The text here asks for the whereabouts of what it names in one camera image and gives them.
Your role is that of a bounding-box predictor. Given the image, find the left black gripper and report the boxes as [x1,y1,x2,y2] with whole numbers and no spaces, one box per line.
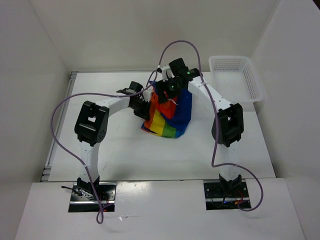
[130,98,152,122]

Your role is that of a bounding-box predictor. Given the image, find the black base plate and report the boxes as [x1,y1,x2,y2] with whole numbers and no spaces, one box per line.
[68,182,117,213]
[203,180,252,211]

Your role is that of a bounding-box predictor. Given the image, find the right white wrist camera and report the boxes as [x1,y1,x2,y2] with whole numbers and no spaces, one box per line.
[156,65,174,82]

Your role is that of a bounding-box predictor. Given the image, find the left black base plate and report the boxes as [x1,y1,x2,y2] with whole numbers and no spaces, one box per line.
[68,182,117,213]

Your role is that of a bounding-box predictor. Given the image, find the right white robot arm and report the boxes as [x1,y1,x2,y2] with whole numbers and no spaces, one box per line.
[155,58,244,197]

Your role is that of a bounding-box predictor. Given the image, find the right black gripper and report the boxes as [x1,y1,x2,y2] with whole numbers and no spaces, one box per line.
[155,75,184,104]

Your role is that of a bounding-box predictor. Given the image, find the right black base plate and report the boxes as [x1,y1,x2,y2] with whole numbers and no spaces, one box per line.
[203,180,252,211]

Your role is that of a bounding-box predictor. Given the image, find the white plastic basket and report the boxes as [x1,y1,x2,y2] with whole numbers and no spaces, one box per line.
[208,55,264,103]

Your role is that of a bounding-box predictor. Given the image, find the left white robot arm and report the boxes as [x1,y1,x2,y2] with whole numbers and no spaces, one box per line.
[74,81,151,200]

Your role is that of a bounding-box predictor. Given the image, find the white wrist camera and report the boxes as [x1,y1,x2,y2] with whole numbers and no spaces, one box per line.
[142,88,154,102]
[156,65,174,82]

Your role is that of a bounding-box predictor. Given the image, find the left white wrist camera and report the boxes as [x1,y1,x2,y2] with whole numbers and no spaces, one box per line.
[142,88,154,102]

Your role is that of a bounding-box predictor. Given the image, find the rainbow striped shorts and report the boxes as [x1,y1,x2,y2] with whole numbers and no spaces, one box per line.
[140,89,193,139]

